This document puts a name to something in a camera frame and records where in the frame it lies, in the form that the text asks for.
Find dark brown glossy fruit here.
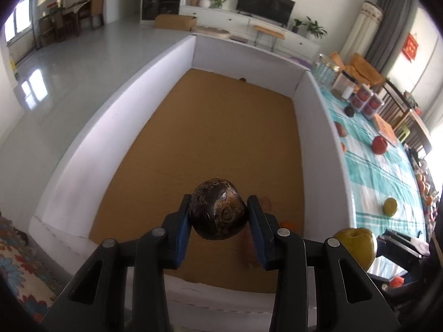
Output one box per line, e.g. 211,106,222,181
188,178,249,241

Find sweet potato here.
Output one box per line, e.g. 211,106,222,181
334,121,348,138

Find yellow green apple lower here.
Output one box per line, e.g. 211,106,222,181
333,227,378,271

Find yellow green apple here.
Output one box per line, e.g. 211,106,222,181
333,227,378,271
383,197,398,217

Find yellow green apple upper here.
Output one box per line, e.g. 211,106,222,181
383,197,398,217

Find teal plaid tablecloth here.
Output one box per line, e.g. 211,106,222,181
321,88,427,241

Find red apple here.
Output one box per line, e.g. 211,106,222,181
371,136,388,155

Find orange book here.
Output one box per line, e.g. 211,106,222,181
372,113,398,147

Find small dark fruit far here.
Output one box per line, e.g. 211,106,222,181
344,106,355,118

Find wooden chair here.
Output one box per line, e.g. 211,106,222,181
378,79,432,155

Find left red labelled can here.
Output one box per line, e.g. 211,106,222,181
351,84,373,112

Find red labelled can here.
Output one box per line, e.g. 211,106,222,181
351,84,373,112
362,94,384,120

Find right red labelled can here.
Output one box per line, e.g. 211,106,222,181
362,94,384,120

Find white foam board box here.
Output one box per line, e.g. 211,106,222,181
29,35,353,331

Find clear plastic canister dark lid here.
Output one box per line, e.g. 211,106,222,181
331,71,357,100

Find clear glass jar gold lid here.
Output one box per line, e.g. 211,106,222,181
311,53,340,88

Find orange cushion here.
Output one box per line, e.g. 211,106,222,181
330,52,384,87

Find white tv cabinet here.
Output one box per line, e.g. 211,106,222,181
179,6,320,62

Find green potted plant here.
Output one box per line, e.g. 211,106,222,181
302,17,327,40

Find cardboard box on floor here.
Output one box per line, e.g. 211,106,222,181
154,14,197,32

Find black television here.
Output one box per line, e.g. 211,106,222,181
236,0,295,25

